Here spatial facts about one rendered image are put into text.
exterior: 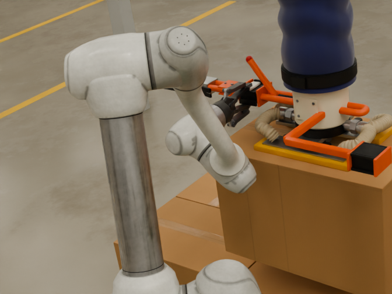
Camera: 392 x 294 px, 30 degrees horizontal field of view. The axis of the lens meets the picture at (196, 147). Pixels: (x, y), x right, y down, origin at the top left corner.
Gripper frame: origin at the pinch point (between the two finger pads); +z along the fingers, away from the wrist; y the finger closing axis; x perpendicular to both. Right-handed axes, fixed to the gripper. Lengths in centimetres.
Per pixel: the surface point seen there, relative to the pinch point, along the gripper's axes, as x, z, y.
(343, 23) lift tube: 36.7, -2.8, -26.7
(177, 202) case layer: -59, 16, 65
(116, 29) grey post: -249, 177, 52
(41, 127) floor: -303, 129, 119
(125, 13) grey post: -241, 182, 42
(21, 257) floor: -171, 2, 120
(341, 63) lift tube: 36.4, -4.6, -15.4
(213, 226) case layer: -33, 7, 65
